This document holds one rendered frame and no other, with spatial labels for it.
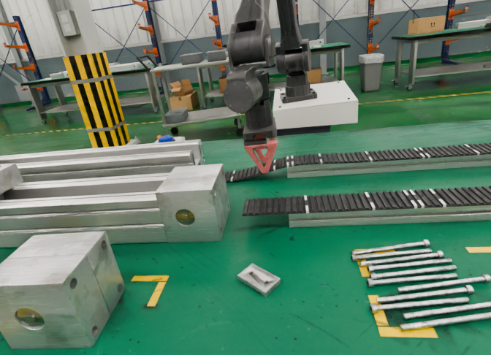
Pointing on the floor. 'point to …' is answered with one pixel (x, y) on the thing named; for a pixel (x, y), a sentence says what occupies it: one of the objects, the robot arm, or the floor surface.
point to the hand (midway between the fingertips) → (264, 163)
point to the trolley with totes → (174, 117)
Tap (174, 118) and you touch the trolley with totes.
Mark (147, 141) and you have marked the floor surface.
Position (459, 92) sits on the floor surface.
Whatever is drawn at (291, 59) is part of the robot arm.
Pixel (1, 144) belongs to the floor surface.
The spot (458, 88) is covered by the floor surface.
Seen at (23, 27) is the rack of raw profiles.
